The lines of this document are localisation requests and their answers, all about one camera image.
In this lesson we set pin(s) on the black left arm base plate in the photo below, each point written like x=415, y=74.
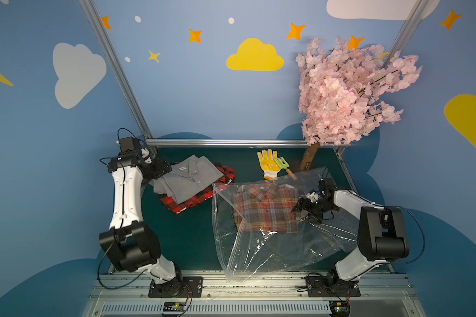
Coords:
x=190, y=287

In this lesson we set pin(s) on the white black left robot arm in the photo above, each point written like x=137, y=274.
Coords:
x=130, y=244

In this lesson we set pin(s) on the left aluminium corner post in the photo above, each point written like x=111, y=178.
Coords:
x=92, y=14

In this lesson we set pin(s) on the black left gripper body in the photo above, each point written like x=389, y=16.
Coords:
x=158, y=168

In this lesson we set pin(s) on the left green circuit board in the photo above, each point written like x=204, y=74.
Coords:
x=174, y=307

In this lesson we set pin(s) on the green toy garden rake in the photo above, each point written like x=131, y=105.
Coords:
x=283, y=165

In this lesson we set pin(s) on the grey shirt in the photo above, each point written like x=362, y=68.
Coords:
x=187, y=179

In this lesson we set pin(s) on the aluminium corner post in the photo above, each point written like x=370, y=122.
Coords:
x=396, y=19
x=92, y=14

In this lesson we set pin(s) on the green circuit board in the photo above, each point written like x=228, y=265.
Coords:
x=174, y=307
x=339, y=309

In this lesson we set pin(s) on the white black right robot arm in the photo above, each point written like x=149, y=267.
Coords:
x=381, y=238

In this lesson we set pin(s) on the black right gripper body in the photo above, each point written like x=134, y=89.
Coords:
x=308, y=204

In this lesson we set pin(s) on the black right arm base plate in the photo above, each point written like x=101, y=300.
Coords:
x=320, y=286

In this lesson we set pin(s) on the pink cherry blossom tree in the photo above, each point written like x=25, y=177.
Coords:
x=341, y=90

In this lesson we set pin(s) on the right green circuit board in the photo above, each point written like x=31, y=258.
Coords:
x=339, y=309

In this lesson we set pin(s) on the aluminium front rail platform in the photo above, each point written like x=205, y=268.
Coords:
x=280, y=294

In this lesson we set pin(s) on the red tan plaid shirt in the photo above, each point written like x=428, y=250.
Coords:
x=266, y=207

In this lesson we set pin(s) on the aluminium back frame rail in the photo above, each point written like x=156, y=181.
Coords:
x=238, y=143

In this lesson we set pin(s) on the right aluminium corner post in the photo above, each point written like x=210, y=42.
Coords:
x=396, y=19

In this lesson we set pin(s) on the yellow dotted work glove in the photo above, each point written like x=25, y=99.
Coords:
x=267, y=162

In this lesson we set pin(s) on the clear plastic vacuum bag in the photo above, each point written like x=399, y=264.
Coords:
x=250, y=255

